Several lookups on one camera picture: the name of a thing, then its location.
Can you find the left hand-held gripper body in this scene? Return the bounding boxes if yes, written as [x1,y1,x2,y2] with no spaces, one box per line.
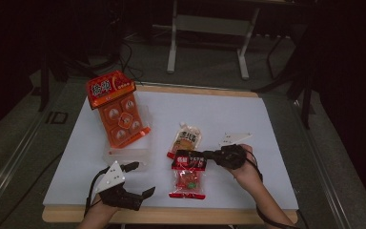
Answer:
[93,159,144,212]

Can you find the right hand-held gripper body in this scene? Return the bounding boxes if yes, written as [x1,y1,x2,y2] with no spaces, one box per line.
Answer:
[213,133,254,170]

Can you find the clear plastic container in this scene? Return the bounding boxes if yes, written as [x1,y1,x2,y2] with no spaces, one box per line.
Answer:
[102,104,153,172]

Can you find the red and black snack packet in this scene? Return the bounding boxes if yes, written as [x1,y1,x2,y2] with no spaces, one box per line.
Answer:
[168,149,209,200]

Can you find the large orange snack packet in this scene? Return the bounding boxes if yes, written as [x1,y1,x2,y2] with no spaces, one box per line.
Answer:
[86,70,152,150]

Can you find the person's right hand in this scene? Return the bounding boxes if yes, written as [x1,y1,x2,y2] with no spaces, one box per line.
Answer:
[231,144,263,192]

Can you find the person's left hand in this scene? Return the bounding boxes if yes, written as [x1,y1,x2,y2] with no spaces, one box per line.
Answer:
[87,194,122,224]

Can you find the beige sauce pouch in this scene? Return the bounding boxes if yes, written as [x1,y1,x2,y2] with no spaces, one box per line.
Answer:
[166,122,203,160]

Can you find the wooden table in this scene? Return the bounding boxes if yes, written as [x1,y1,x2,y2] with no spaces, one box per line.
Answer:
[41,83,299,225]

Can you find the white table mat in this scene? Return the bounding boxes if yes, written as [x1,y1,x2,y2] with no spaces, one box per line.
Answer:
[42,88,299,211]

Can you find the dark floor plate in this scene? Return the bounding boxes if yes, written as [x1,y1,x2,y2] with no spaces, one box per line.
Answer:
[45,111,69,125]

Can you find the black metal stand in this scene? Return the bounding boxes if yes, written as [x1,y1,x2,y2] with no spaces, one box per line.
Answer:
[254,31,319,130]
[37,47,109,113]

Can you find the white metal stand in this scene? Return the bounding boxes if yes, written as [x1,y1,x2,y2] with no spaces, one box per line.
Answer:
[166,0,261,80]

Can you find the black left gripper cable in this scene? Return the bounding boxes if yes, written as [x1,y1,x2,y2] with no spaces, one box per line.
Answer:
[84,167,110,218]

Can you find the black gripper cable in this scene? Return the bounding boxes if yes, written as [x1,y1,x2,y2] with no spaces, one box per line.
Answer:
[84,167,110,218]
[243,148,301,229]

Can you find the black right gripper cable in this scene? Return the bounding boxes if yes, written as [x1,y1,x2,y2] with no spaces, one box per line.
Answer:
[243,148,301,229]

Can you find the metal floor rail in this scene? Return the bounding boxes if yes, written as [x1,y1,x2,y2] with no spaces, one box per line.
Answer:
[0,108,51,220]
[290,99,355,229]

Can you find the black floor cables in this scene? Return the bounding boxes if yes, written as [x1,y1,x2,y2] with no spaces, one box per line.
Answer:
[115,39,146,86]

